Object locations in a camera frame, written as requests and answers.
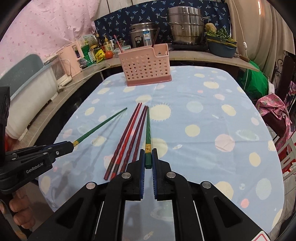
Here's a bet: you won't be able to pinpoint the green chopstick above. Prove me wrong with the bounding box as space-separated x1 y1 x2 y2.
145 108 152 169
73 108 127 147

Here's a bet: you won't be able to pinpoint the pink perforated utensil basket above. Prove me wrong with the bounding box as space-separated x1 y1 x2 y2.
118 43 172 86

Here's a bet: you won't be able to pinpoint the brown chopstick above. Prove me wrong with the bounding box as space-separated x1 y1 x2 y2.
152 27 160 48

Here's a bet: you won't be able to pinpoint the person's left hand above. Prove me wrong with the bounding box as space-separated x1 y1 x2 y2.
9 187 36 229

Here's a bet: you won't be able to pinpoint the dark red chopstick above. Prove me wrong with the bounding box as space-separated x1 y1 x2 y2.
132 105 147 162
120 106 146 173
104 103 140 181

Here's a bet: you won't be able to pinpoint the bright red chopstick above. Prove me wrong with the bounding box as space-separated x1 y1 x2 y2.
110 103 142 180

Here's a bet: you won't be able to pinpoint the blue planet pattern tablecloth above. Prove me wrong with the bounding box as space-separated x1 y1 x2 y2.
39 66 284 233

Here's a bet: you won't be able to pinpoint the white plastic tub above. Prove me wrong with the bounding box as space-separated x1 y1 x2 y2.
1 54 58 140

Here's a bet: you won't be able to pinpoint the white appliance on counter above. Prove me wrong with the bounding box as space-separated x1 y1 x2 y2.
44 55 72 87

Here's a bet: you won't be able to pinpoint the red tomato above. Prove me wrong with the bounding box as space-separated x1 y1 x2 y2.
105 51 113 59

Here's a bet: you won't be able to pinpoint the yellow seasoning packet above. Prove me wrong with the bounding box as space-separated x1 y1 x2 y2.
95 49 105 63

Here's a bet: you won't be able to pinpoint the pink electric kettle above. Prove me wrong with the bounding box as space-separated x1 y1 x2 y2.
57 41 84 77

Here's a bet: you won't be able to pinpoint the clear glass food container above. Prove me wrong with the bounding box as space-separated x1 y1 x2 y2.
113 45 131 58

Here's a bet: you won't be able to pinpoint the pink floral fabric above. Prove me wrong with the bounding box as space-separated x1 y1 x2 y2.
255 81 293 151

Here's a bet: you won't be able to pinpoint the sauce bottle yellow cap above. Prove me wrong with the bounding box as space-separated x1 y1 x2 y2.
103 36 113 52

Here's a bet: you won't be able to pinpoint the green plastic bag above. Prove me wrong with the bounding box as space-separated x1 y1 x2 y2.
237 60 268 101

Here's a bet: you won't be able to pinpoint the black induction cooktop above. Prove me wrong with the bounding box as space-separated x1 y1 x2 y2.
168 43 208 52

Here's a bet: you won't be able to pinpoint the steel rice cooker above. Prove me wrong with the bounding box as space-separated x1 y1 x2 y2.
129 22 158 48

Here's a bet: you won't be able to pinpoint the blue plastic basin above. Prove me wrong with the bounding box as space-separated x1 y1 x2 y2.
207 39 237 58

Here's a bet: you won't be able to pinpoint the pink dotted curtain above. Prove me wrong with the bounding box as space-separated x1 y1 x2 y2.
1 1 99 75

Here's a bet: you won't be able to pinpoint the navy floral cloth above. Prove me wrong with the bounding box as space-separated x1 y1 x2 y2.
94 0 231 43

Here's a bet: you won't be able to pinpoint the stacked steel steamer pot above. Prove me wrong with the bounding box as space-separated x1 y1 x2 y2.
167 6 209 45

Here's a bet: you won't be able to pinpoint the green leafy vegetables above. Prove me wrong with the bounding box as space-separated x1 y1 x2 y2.
206 27 236 43

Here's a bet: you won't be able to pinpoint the brown potato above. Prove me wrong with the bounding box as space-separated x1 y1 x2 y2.
205 23 217 33

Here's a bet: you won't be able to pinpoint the beige curtain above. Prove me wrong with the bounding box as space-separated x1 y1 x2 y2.
226 1 295 77

